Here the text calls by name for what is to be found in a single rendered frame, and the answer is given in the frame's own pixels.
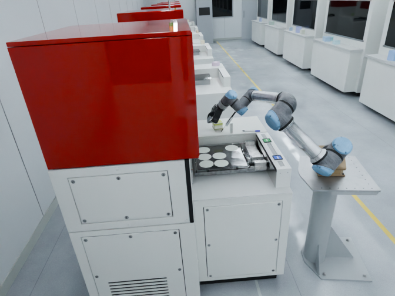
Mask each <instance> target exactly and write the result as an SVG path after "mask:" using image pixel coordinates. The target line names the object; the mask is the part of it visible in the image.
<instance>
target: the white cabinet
mask: <svg viewBox="0 0 395 296"><path fill-rule="evenodd" d="M292 196H293V193H286V194H271V195H264V196H249V197H235V198H227V199H213V200H199V201H193V208H194V216H195V231H196V246H197V259H198V269H199V281H200V284H201V285H202V284H215V283H222V282H235V281H248V280H261V279H268V278H276V276H277V275H279V274H284V264H285V258H286V248H287V238H288V232H289V222H290V212H291V206H292Z"/></svg>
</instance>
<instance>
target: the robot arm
mask: <svg viewBox="0 0 395 296"><path fill-rule="evenodd" d="M252 101H256V102H263V103H271V104H275V105H274V106H273V107H272V108H271V109H270V110H269V111H268V112H267V114H266V115H265V121H266V123H267V125H268V126H269V127H270V128H271V129H273V130H275V131H277V130H278V131H280V132H284V133H285V134H286V135H287V136H288V137H289V138H290V139H291V140H292V141H293V142H294V143H295V144H296V145H298V146H299V147H300V148H301V149H302V150H303V151H304V152H305V153H306V154H307V155H308V156H309V157H310V162H311V163H312V164H313V165H312V169H313V170H314V171H315V172H316V173H318V174H320V175H322V176H326V177H328V176H331V174H332V173H334V171H335V170H336V169H337V167H338V166H339V164H341V163H342V162H343V160H344V158H345V157H346V156H347V155H348V154H349V153H350V152H351V151H352V149H353V145H352V143H351V141H350V140H349V139H348V138H346V137H337V138H335V139H334V140H333V141H332V142H331V143H330V144H328V145H325V146H324V147H323V148H322V149H321V148H320V147H319V146H318V145H317V144H316V143H315V142H314V141H313V140H312V139H311V138H310V137H309V136H308V135H307V134H306V133H305V132H304V131H303V130H302V129H301V128H300V127H299V126H298V125H297V124H296V123H295V122H294V117H293V116H292V113H293V112H294V111H295V110H296V106H297V102H296V99H295V97H294V96H293V95H292V94H291V93H289V92H280V93H276V92H265V91H259V90H258V89H257V88H256V87H251V88H250V89H249V90H248V91H247V92H246V93H245V94H244V95H243V96H242V97H241V98H240V99H238V98H237V93H236V92H235V91H234V90H228V92H227V93H225V95H224V97H222V98H221V100H219V103H218V104H217V105H216V104H215V105H214V106H213V107H212V110H211V112H210V113H209V114H208V116H207V123H218V121H219V119H220V116H221V114H222V112H223V111H224V110H225V109H227V108H228V106H230V107H232V108H233V109H234V110H235V111H236V112H237V113H238V114H240V115H241V116H243V115H244V114H245V113H246V112H247V110H248V108H247V107H248V105H249V104H250V103H251V102H252ZM212 117H213V118H212ZM210 119H211V121H210Z"/></svg>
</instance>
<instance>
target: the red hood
mask: <svg viewBox="0 0 395 296"><path fill-rule="evenodd" d="M6 45H7V47H9V48H7V49H8V52H9V55H10V58H11V61H12V64H13V67H14V70H15V73H16V77H17V79H18V82H19V85H20V88H21V91H22V94H23V97H24V100H25V103H26V106H27V108H28V112H29V115H30V117H31V120H32V124H33V126H34V129H35V133H36V136H37V138H38V142H39V145H40V147H41V150H42V154H43V157H44V159H45V163H46V166H47V168H48V170H50V169H65V168H73V167H88V166H103V165H111V164H126V163H140V162H155V161H164V160H179V159H195V158H199V138H198V118H197V104H196V85H195V66H194V58H193V39H192V31H191V29H190V26H189V24H188V21H187V19H186V18H183V19H165V20H155V21H137V22H119V23H101V24H91V25H73V26H67V27H64V28H60V29H56V30H53V31H49V32H44V33H40V34H37V35H33V36H29V37H26V38H22V39H17V40H14V41H10V42H6Z"/></svg>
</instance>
